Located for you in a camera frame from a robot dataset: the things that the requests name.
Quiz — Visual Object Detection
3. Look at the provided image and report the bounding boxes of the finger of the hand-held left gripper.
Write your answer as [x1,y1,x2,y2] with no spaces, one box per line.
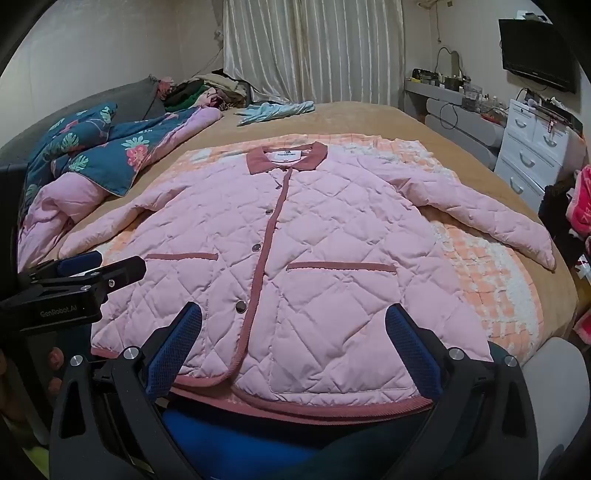
[36,256,147,301]
[17,250,103,289]

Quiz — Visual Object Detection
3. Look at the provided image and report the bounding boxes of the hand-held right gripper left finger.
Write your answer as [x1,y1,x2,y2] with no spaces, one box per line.
[48,302,204,480]

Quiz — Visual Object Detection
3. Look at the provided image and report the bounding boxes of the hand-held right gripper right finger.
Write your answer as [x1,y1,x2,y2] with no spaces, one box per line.
[385,304,541,480]

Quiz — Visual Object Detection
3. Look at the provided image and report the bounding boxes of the pink quilted jacket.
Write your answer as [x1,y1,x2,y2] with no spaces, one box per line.
[58,142,557,413]

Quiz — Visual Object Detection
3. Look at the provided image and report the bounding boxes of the pile of clothes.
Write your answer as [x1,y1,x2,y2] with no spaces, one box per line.
[157,69,252,114]

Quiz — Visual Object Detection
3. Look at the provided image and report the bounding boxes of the person's left hand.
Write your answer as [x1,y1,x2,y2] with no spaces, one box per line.
[44,345,68,394]

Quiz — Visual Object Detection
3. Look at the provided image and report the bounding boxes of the person's blue trousers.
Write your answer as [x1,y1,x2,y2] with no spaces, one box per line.
[159,397,435,480]

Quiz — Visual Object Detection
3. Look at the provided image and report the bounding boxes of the orange checked printed blanket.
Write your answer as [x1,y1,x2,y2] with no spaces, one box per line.
[90,133,544,370]

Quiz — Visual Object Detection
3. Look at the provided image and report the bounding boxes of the person's dark green garment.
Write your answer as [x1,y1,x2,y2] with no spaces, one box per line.
[318,411,439,480]

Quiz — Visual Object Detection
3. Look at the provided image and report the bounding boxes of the teal floral quilt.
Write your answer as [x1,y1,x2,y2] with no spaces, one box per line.
[16,104,222,273]

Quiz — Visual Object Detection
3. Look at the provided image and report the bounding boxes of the grey padded headboard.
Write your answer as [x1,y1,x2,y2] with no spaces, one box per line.
[0,76,167,160]

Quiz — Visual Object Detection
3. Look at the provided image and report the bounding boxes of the black fuzzy cloth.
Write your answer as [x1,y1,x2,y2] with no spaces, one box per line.
[538,182,583,273]

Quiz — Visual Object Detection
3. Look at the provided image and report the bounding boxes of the light blue cloth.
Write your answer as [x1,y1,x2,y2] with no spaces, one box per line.
[237,100,316,126]

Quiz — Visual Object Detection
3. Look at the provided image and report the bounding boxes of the white drawer cabinet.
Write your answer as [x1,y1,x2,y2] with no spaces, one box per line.
[494,99,583,213]

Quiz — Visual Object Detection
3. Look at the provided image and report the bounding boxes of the grey dressing table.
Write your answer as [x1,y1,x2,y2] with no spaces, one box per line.
[404,78,507,149]

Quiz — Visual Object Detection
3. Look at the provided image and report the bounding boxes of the pink red cloth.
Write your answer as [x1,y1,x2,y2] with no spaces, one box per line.
[570,165,591,241]

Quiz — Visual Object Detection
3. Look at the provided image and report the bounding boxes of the bed with tan cover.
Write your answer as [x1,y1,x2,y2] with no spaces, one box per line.
[55,100,591,462]

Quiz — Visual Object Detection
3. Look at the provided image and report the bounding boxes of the group of small bottles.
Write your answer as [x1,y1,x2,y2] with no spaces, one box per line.
[410,68,509,114]

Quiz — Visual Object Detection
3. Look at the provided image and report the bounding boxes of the black flat device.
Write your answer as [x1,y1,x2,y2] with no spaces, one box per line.
[536,97,583,134]

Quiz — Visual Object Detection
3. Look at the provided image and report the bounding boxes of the white curtain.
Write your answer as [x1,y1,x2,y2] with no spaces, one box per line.
[223,0,404,108]

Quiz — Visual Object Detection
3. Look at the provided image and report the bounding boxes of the black wall television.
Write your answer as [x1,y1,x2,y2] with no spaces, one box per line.
[498,18,578,94]

